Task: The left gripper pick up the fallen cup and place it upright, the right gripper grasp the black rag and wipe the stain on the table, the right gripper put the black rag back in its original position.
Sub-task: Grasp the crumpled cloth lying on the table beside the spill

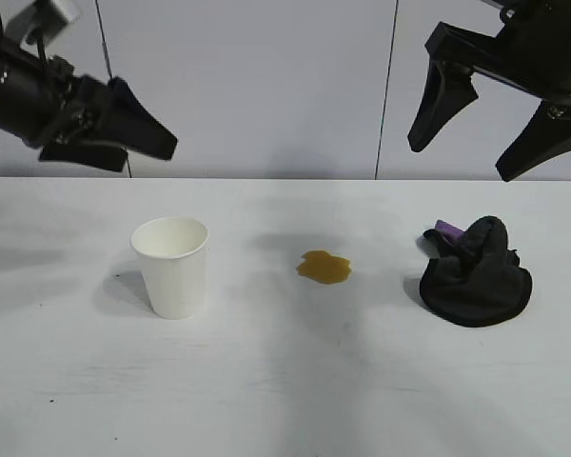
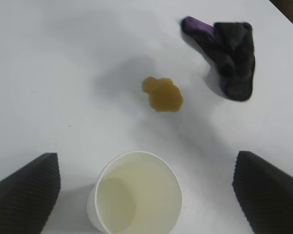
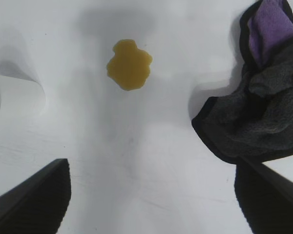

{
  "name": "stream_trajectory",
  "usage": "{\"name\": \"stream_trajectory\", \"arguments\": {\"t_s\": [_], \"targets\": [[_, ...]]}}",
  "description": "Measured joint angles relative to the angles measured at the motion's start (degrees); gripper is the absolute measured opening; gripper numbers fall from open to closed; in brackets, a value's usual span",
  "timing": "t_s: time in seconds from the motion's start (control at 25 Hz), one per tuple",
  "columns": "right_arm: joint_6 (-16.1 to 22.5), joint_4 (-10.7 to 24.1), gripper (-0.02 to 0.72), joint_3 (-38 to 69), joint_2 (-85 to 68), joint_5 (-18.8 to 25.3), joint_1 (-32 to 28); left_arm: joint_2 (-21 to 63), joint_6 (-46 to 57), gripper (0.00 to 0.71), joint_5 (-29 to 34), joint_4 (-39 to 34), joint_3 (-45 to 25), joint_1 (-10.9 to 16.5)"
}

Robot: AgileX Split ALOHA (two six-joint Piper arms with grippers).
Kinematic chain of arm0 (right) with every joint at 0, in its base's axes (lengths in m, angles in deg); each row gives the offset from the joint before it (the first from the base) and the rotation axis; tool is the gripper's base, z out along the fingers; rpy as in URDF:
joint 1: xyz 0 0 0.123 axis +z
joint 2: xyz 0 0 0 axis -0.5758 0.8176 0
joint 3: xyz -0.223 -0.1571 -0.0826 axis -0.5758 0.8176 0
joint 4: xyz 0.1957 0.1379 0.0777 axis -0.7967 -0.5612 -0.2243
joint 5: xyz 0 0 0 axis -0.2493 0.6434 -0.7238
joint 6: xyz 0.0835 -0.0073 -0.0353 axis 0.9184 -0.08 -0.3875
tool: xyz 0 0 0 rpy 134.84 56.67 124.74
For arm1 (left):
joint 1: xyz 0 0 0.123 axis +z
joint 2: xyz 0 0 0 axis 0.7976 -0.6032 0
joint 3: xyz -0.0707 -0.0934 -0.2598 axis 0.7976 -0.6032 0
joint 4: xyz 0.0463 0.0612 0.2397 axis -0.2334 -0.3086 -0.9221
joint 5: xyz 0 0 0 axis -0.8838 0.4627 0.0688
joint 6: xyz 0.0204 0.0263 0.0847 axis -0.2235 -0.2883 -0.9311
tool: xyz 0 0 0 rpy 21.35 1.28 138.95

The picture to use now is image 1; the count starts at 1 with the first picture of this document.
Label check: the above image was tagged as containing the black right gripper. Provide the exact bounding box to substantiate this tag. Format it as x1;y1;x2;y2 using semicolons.
406;0;571;183

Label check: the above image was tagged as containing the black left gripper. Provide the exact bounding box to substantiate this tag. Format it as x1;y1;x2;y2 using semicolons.
0;38;179;173

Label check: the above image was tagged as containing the white paper cup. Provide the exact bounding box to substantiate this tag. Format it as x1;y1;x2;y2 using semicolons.
130;216;210;321

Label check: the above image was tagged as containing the black and purple cloth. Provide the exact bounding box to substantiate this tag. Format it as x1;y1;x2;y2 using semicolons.
417;214;536;330

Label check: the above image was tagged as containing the brown liquid spill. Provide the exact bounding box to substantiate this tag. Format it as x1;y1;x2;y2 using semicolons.
295;248;354;288

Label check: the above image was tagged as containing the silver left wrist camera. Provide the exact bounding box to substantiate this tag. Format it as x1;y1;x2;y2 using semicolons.
3;0;83;45

